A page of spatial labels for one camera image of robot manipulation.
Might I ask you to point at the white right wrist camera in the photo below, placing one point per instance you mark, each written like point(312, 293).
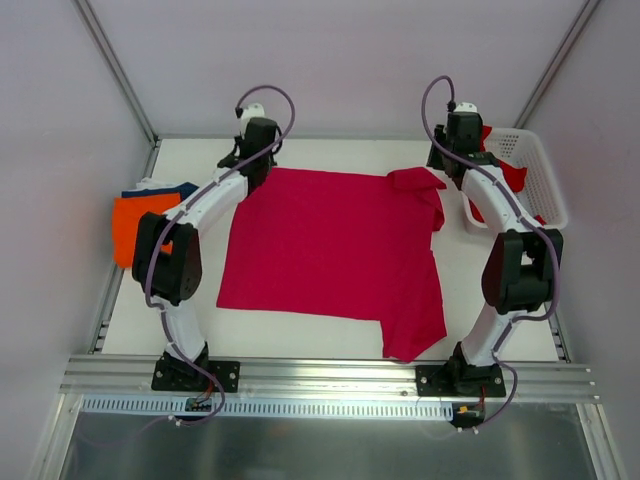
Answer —
point(465, 107)

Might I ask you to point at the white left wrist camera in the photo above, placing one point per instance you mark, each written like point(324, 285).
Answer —
point(253, 110)

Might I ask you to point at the orange folded t shirt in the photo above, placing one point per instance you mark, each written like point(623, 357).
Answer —
point(125, 218)

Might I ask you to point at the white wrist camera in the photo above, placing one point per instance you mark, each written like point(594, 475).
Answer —
point(465, 107)
point(253, 110)

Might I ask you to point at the white slotted cable duct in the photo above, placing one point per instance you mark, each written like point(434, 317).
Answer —
point(269, 408)

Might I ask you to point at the red t shirt in basket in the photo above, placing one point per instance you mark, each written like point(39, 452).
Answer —
point(515, 177)

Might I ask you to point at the navy blue folded t shirt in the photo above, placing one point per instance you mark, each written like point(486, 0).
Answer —
point(184, 190)

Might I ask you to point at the white folded t shirt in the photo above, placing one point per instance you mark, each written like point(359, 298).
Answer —
point(148, 183)

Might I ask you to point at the white perforated plastic basket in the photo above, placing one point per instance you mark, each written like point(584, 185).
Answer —
point(541, 197)

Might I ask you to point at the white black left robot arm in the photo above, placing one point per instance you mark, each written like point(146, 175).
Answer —
point(167, 260)

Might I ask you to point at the magenta t shirt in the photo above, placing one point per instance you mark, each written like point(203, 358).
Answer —
point(343, 245)

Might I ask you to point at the aluminium front rail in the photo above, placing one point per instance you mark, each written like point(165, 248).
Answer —
point(538, 382)

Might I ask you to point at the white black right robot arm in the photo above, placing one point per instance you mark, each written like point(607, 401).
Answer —
point(519, 275)

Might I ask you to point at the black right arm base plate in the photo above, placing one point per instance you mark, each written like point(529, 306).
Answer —
point(469, 381)

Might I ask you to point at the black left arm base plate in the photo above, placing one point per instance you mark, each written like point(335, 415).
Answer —
point(173, 375)

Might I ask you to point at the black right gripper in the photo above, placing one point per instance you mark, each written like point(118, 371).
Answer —
point(439, 160)

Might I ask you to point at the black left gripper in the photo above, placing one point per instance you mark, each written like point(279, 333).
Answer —
point(255, 176)

